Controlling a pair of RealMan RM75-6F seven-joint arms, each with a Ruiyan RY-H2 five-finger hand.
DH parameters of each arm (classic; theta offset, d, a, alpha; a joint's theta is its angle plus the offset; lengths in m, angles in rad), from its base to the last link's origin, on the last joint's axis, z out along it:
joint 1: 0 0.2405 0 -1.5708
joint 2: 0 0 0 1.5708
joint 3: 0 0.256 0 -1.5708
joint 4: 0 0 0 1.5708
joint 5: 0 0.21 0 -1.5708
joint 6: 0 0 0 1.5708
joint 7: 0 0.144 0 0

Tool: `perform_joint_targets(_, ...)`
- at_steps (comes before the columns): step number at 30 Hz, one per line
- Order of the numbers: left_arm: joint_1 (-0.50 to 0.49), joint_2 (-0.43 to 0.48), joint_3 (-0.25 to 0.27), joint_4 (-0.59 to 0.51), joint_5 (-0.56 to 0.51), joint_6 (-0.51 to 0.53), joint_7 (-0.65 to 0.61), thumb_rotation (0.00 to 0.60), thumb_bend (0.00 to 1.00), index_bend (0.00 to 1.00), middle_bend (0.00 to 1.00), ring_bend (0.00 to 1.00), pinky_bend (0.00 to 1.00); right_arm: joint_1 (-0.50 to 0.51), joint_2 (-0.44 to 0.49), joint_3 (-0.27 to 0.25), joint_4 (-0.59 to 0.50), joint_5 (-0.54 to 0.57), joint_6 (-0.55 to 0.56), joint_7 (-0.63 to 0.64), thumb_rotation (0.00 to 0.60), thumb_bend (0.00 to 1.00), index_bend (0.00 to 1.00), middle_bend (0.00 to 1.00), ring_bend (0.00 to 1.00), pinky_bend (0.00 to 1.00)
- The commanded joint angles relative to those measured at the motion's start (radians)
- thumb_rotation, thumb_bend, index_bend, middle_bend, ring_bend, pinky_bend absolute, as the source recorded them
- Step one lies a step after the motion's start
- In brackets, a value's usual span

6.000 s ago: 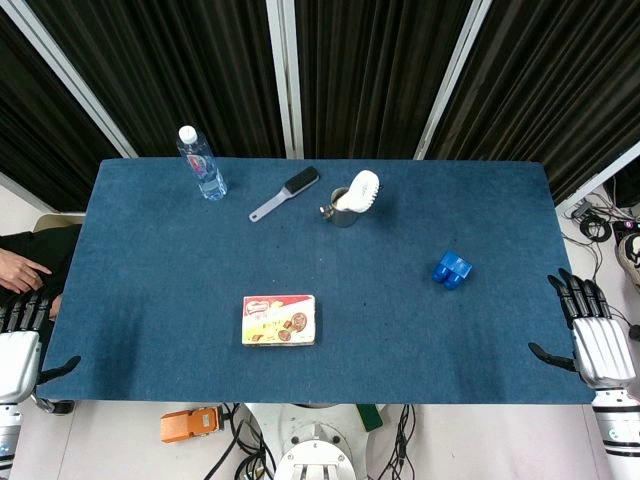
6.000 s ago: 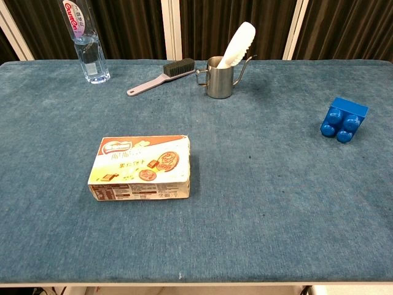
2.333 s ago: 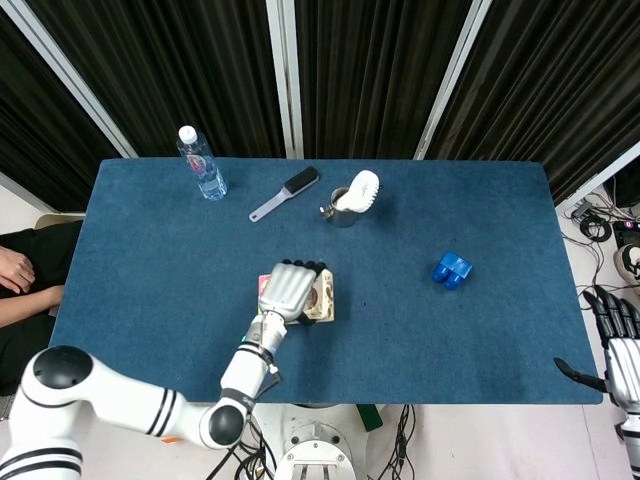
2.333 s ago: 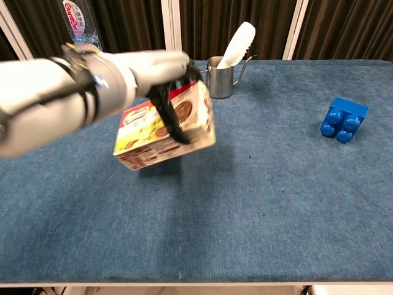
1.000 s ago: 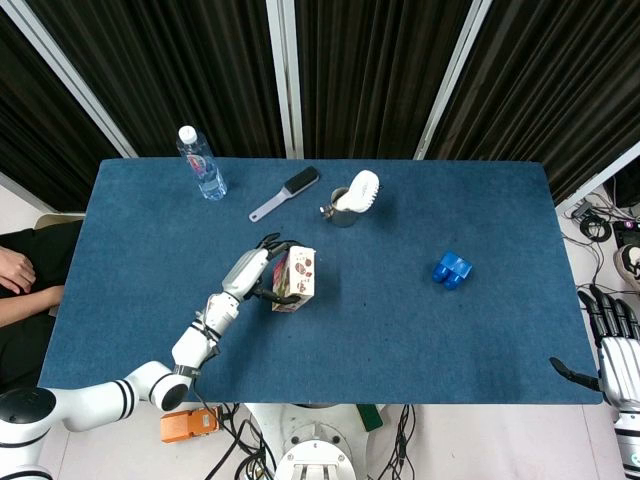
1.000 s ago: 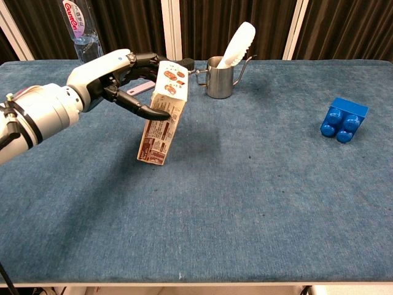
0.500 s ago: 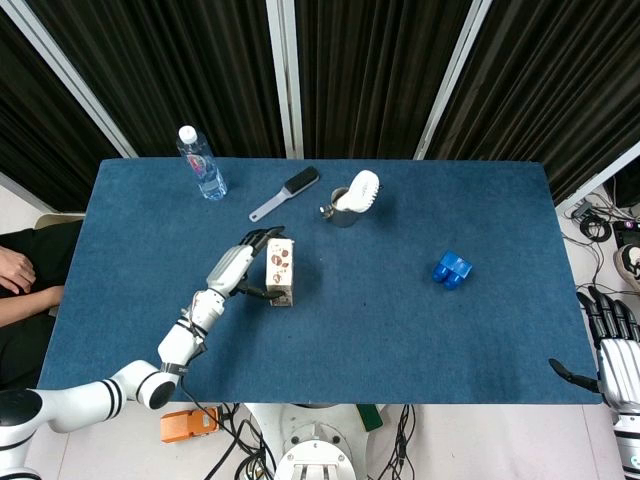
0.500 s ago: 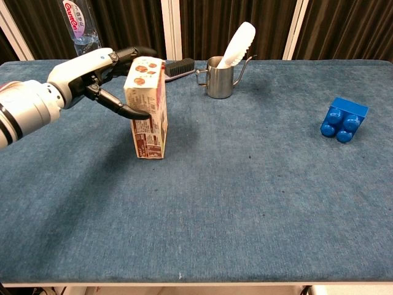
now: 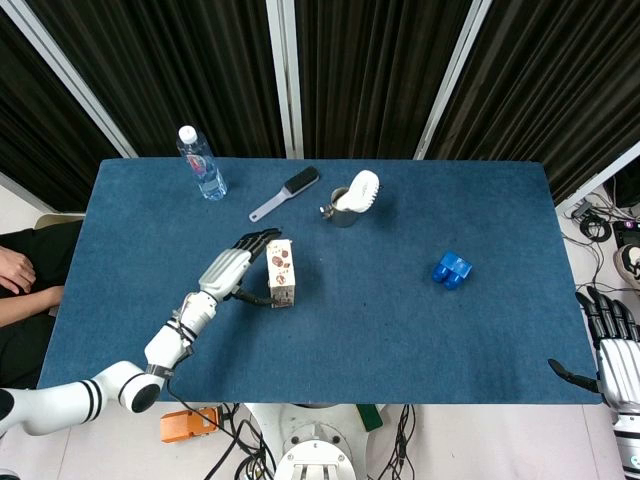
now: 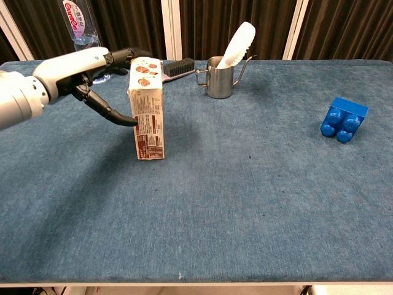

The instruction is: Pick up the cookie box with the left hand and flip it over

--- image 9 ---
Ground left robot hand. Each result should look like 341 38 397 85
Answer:
198 228 284 309

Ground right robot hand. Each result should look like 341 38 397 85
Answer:
547 286 640 411

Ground cookie box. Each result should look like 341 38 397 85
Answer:
265 238 297 309

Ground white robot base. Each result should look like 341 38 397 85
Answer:
244 402 381 480

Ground person's hand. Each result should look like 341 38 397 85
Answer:
0 245 37 295

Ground clear water bottle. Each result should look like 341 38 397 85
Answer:
175 125 229 202

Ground metal cup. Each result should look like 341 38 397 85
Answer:
318 186 362 229

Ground white handheld fan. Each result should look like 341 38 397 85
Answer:
335 170 382 214

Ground blue table cloth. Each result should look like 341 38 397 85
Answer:
36 157 604 406

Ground orange device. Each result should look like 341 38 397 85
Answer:
159 407 222 444

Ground blue toy block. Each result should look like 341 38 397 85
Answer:
430 250 474 291

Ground green object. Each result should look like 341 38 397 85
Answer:
355 403 384 432

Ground seated person in black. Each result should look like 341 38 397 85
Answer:
0 219 84 391

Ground black pleated curtain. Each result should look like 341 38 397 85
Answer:
0 0 640 211

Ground black brush with grey handle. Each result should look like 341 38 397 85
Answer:
248 166 321 223

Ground tangled cables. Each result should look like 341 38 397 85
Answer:
562 192 640 251

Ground black floor cables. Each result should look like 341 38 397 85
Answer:
164 379 281 480

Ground grey partition frame post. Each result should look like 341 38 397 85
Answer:
265 0 305 160

